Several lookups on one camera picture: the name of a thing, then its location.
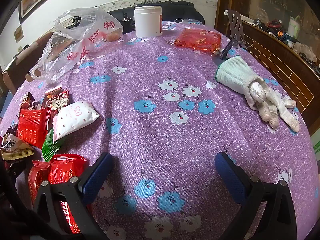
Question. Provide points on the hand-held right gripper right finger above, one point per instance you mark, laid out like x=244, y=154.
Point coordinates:
x=230, y=177

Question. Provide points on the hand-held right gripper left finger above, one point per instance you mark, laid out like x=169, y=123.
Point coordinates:
x=96, y=177

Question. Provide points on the long shiny red snack packet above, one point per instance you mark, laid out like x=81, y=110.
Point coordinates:
x=65, y=170

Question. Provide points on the green snack packet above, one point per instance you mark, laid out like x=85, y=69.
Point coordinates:
x=51, y=147

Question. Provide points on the small red snack packet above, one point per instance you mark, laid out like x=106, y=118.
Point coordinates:
x=37, y=175

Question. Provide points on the white pink-dotted snack packet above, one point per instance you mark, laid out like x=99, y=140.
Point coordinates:
x=75, y=117

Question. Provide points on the red ribbed snack packet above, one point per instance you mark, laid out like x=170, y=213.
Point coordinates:
x=32, y=127

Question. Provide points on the brown and gold snack packet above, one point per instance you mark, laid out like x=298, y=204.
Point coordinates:
x=15, y=147

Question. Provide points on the maroon snack packet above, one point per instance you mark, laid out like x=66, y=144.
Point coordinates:
x=28, y=101

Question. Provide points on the purple floral tablecloth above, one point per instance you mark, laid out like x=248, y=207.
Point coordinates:
x=155, y=142

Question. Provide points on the white knit work glove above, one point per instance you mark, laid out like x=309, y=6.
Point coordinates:
x=235, y=72
x=287, y=120

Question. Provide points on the red white small packet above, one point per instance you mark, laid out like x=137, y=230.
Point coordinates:
x=53, y=98

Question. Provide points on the wooden cabinet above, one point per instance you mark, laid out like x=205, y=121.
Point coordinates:
x=275, y=55

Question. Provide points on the clear plastic shopping bag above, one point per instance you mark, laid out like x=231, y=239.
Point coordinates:
x=82, y=40

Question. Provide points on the red transparent packet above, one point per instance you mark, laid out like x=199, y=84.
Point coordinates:
x=197, y=40

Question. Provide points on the brown armchair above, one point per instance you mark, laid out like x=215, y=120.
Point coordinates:
x=25, y=55

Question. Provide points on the black folding phone stand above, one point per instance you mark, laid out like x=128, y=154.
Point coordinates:
x=236, y=27

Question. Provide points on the white bottle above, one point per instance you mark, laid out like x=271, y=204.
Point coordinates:
x=294, y=27

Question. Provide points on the white plastic jar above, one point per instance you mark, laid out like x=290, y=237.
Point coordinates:
x=147, y=22

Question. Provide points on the black leather sofa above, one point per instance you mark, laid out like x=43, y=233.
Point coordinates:
x=175, y=12

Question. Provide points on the small wall plaque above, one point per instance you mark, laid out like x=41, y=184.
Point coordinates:
x=18, y=33

